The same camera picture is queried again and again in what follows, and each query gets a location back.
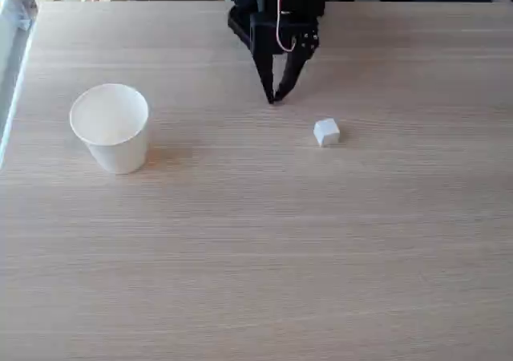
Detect small white block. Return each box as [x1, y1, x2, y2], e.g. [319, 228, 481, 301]
[313, 117, 341, 148]

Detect clear plastic bag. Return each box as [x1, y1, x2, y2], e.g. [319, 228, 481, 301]
[0, 0, 39, 32]

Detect red and white servo cable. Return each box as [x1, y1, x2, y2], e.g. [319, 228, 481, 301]
[275, 0, 300, 53]

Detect white paper cup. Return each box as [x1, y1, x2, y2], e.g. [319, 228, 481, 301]
[69, 83, 151, 175]

